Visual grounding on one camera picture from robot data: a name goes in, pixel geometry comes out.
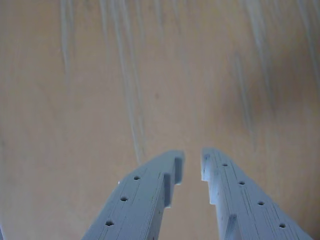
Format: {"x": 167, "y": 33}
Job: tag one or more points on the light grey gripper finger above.
{"x": 240, "y": 205}
{"x": 137, "y": 200}

